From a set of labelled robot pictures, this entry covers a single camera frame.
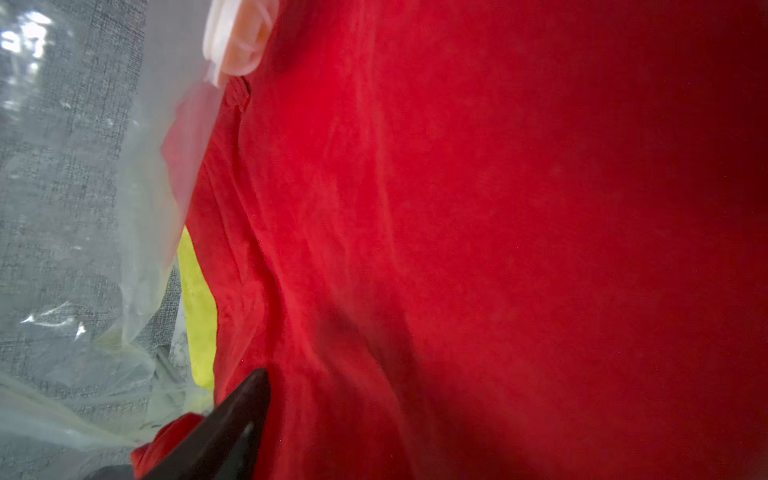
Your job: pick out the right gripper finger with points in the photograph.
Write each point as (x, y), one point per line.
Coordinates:
(227, 442)

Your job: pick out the clear plastic vacuum bag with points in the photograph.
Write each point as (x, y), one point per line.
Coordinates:
(105, 113)

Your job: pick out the yellow-green shorts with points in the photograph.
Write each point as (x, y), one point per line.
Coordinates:
(200, 314)

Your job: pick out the red striped-waist shorts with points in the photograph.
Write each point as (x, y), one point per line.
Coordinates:
(489, 240)

